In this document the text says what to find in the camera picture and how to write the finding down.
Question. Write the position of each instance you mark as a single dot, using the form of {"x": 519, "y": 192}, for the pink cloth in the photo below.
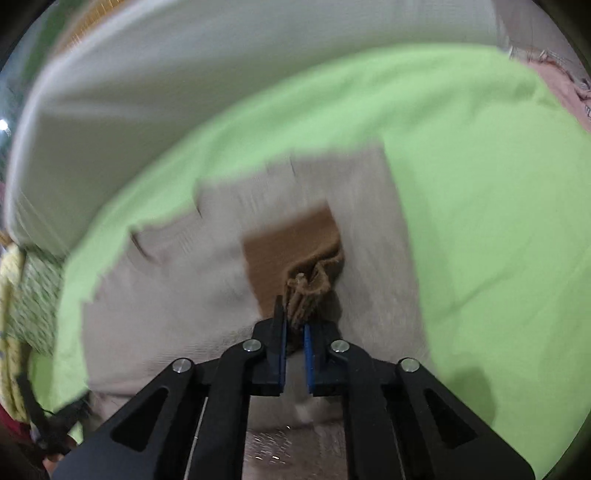
{"x": 563, "y": 87}

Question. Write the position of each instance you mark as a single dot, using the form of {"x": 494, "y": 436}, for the grey towel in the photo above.
{"x": 184, "y": 277}

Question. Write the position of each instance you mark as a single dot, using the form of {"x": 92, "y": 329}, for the large white ribbed pillow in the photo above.
{"x": 184, "y": 83}

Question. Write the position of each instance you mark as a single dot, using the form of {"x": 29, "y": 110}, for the green checked patterned pillow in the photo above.
{"x": 37, "y": 304}

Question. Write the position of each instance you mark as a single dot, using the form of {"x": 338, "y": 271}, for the light green bedsheet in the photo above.
{"x": 485, "y": 207}

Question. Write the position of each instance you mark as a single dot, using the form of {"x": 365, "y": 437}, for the yellow cartoon print quilt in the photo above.
{"x": 11, "y": 323}

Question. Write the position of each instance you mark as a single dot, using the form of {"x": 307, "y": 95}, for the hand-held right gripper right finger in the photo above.
{"x": 309, "y": 360}

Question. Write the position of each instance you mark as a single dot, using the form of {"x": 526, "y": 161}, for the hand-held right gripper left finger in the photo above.
{"x": 281, "y": 350}

